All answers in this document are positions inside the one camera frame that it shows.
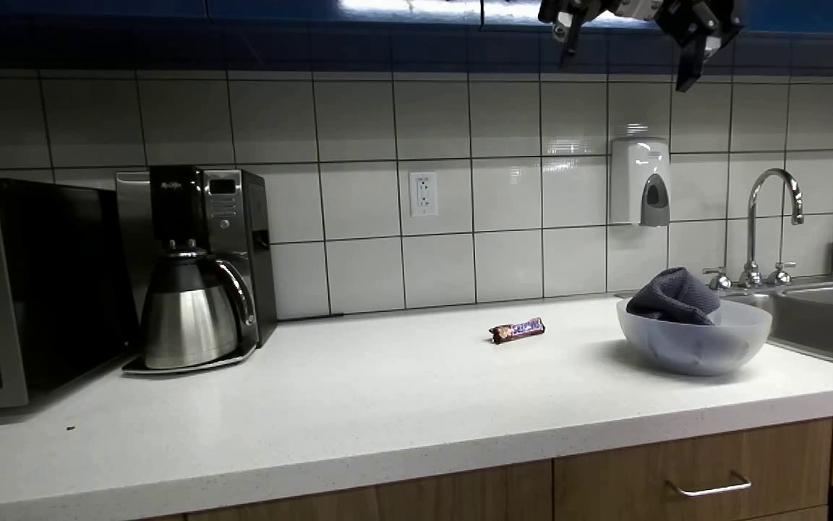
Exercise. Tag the candy bar wrapper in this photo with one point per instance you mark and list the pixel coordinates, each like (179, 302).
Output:
(517, 332)

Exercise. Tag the stainless steel double sink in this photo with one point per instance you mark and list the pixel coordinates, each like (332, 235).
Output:
(802, 318)

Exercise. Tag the black steel coffee maker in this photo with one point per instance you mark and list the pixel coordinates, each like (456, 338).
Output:
(213, 210)

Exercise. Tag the gray towel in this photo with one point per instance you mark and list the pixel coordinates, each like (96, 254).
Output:
(675, 297)

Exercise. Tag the blue upper cabinets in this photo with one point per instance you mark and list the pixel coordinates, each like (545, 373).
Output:
(415, 37)

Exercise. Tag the clear plastic bowl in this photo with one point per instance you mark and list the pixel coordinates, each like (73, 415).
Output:
(717, 349)

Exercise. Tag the steel coffee carafe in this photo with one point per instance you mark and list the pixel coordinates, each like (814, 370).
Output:
(198, 312)

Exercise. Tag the white wall power outlet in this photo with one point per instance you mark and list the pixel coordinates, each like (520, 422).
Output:
(423, 196)

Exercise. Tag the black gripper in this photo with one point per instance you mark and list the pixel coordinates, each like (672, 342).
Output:
(701, 28)

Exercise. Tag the wooden drawer with handle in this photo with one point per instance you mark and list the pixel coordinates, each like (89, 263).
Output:
(749, 475)

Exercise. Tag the white wall soap dispenser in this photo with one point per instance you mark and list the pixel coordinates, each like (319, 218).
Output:
(640, 177)

